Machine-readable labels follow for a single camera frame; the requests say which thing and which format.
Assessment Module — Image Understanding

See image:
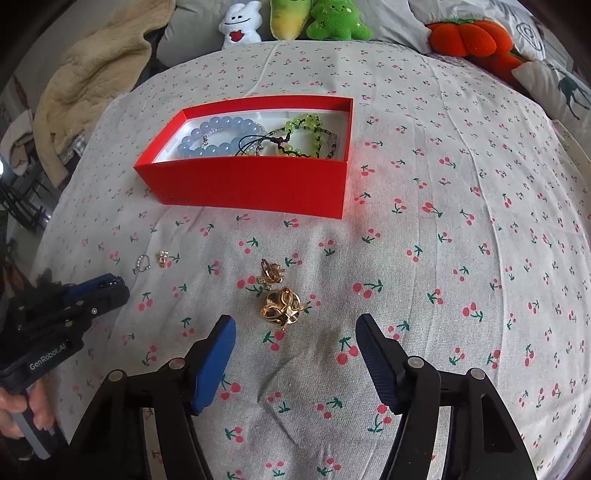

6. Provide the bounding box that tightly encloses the thin beaded bracelet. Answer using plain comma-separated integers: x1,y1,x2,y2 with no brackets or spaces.
318,129,341,161

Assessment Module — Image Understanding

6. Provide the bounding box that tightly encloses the clear crystal bead bracelet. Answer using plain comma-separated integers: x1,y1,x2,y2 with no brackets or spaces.
194,124,266,151

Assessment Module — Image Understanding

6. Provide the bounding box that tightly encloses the orange pumpkin plush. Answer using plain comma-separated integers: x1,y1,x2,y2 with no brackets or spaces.
427,18,527,88

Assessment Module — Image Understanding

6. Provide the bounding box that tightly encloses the green plush toy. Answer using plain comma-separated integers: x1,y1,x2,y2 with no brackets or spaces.
306,0,372,41

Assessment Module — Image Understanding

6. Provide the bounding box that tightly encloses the small gold earring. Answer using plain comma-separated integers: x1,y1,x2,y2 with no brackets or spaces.
257,258,287,289

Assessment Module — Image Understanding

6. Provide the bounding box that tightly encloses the cherry print bed sheet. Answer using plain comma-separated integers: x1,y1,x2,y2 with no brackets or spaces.
30,39,591,480

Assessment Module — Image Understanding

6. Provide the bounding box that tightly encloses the white deer print pillow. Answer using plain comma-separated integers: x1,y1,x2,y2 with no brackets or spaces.
510,60,591,123

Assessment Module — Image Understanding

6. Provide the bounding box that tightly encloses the person's left hand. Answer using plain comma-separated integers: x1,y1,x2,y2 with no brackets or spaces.
0,376,57,439

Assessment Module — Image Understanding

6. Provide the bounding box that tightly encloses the yellow-green plush toy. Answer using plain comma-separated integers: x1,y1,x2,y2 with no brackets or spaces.
269,0,315,40

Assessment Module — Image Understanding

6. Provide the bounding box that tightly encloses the white spiral print pillow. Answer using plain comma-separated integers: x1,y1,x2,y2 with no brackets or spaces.
406,0,550,61

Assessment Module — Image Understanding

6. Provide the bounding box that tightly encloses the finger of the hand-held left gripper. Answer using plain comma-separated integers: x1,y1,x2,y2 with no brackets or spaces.
62,274,123,305
74,281,130,326

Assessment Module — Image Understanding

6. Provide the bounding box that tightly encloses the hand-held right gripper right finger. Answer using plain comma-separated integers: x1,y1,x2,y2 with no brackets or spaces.
355,313,539,480

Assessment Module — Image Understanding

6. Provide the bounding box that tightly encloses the blue bead bracelet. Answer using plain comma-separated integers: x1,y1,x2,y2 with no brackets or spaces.
178,116,257,160

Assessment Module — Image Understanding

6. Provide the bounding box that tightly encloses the large gold ornament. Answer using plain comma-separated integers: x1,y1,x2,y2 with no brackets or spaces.
259,287,311,329

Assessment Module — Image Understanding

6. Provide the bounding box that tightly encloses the red cardboard box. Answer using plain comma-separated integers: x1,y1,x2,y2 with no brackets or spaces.
134,95,354,220

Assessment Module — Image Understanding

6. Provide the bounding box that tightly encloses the beige blanket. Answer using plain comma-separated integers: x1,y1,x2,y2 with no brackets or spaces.
34,0,178,188

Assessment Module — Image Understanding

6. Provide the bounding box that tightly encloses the grey pillow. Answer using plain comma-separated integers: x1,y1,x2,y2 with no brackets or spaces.
157,0,278,70

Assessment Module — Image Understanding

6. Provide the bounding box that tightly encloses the white plush toy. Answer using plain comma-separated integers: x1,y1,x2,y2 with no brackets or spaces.
218,1,262,51

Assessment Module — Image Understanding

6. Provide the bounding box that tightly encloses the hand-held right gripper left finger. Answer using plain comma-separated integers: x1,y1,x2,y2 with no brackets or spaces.
69,315,238,480

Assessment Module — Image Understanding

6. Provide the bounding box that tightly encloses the green bead bracelet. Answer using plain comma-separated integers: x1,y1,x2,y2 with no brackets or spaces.
233,113,324,160

